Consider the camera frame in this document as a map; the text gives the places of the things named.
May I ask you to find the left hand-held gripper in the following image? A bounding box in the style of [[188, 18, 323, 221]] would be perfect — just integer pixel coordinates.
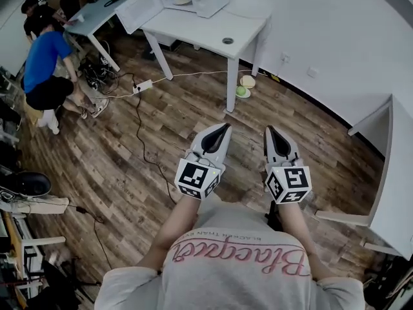
[[174, 123, 233, 202]]

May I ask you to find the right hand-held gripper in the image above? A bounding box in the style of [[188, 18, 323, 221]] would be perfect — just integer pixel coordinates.
[[263, 125, 312, 205]]

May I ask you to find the person's right forearm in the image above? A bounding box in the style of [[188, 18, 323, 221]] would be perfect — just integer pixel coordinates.
[[276, 201, 335, 282]]

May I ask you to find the person's left forearm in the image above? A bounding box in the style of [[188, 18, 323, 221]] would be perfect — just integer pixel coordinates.
[[135, 194, 201, 273]]

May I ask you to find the plate with pale flatbread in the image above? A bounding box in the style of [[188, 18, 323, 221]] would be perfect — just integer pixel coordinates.
[[239, 74, 257, 90]]

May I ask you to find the white power strip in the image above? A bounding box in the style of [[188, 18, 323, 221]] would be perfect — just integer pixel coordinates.
[[132, 79, 154, 95]]

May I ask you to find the white drawer unit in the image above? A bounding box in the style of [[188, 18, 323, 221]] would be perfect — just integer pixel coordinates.
[[154, 31, 182, 52]]

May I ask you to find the white table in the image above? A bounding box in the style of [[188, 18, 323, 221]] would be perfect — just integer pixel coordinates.
[[140, 7, 272, 114]]

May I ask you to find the white desk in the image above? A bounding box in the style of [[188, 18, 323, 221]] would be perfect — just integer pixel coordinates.
[[314, 93, 413, 258]]

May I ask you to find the person's grey printed t-shirt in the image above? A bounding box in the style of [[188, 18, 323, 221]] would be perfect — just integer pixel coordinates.
[[94, 201, 366, 310]]

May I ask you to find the pale blue table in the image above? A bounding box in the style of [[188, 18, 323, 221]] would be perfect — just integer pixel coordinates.
[[63, 0, 129, 73]]

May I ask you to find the white shelf board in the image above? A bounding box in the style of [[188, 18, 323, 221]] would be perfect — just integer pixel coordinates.
[[0, 196, 70, 216]]

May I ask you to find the black office chair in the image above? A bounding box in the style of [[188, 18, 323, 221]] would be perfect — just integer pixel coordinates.
[[59, 0, 81, 19]]

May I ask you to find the white floor cable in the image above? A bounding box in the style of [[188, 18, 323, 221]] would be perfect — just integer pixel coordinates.
[[106, 69, 269, 100]]

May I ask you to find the black floor cable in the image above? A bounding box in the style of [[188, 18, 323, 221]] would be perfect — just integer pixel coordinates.
[[111, 72, 177, 205]]

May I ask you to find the tangle of black cables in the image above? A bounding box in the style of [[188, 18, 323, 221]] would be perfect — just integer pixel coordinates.
[[77, 57, 119, 96]]

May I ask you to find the thin black cable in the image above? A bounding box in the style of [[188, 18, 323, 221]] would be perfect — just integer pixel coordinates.
[[66, 204, 114, 271]]

